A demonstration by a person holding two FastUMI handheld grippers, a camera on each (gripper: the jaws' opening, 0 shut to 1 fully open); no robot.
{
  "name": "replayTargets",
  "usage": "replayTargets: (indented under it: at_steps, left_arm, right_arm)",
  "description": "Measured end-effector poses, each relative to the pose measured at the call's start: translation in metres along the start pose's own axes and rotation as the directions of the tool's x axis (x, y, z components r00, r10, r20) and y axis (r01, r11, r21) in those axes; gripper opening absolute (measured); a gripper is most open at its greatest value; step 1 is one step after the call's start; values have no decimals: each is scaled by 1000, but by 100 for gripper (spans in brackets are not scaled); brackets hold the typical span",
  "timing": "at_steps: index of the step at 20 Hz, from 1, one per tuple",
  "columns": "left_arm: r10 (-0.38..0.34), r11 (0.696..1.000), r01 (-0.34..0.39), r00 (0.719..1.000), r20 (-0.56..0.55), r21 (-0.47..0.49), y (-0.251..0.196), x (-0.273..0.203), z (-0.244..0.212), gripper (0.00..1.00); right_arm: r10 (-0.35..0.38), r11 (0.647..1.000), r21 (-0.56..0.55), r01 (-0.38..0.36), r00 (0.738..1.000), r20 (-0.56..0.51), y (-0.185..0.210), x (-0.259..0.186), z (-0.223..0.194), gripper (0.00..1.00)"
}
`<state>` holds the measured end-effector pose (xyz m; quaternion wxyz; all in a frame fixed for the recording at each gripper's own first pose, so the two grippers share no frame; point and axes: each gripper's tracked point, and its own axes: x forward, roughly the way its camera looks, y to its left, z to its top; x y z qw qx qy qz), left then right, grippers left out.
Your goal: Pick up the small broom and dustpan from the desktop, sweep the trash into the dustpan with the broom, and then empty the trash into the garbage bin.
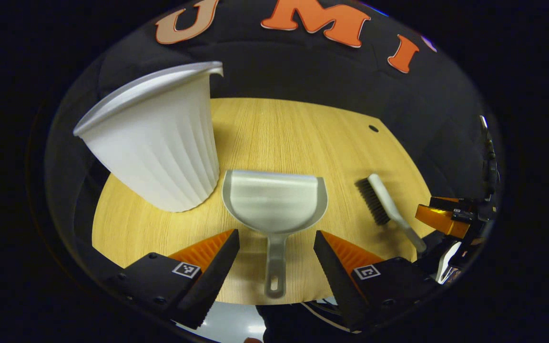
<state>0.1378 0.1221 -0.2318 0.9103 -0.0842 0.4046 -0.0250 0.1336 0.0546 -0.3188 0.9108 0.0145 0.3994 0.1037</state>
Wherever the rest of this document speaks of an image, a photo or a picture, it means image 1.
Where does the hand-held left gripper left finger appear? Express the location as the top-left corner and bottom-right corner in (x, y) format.
(107, 229), (241, 331)

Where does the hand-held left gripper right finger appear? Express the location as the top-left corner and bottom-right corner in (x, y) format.
(313, 230), (440, 333)

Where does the small grey broom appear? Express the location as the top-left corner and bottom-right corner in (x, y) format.
(355, 173), (428, 253)

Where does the grey plastic dustpan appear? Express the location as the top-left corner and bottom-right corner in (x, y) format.
(222, 170), (329, 300)

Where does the white ribbed garbage bin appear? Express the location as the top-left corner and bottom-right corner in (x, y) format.
(73, 61), (224, 213)

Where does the wooden desktop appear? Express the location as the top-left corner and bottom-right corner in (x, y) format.
(91, 98), (435, 306)

